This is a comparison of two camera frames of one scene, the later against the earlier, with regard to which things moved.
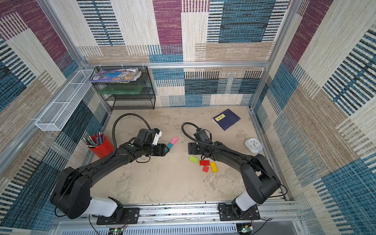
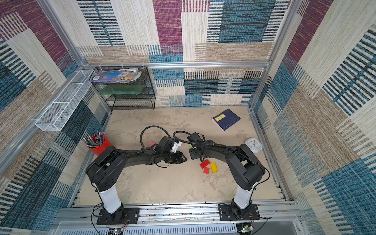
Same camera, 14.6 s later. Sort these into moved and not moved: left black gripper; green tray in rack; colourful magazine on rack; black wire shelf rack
Moved: left black gripper
Not moved: green tray in rack; colourful magazine on rack; black wire shelf rack
